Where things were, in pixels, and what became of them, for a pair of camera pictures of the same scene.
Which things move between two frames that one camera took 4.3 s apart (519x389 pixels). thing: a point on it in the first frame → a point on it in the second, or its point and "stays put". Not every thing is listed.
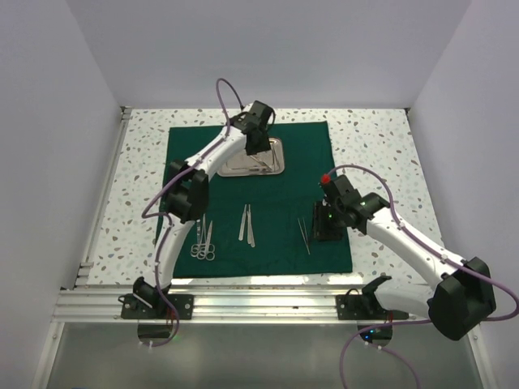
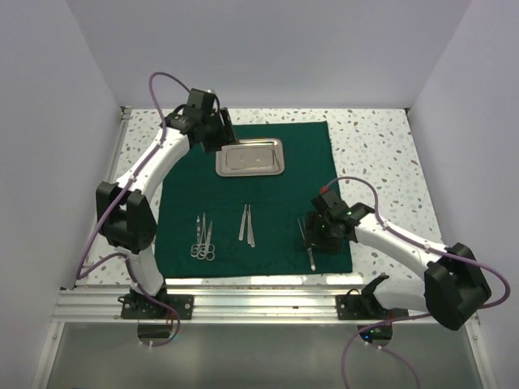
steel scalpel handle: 248,230 stays put
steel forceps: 304,237 stays put
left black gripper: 263,146 → 226,134
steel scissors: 209,249 stays put
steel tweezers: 275,157 → 310,258
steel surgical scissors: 195,249 stays put
